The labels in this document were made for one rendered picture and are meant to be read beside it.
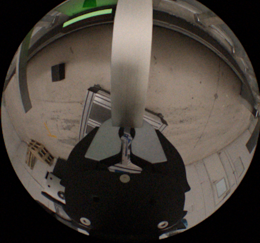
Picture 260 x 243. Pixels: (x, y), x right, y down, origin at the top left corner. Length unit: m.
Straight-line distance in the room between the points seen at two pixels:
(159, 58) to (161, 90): 0.35
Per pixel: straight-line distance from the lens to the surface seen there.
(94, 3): 0.30
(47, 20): 0.39
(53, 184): 0.36
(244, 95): 2.73
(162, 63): 0.99
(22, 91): 0.25
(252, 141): 0.24
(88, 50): 1.04
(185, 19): 0.33
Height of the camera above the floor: 0.93
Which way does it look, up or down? 59 degrees down
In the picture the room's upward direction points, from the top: 180 degrees clockwise
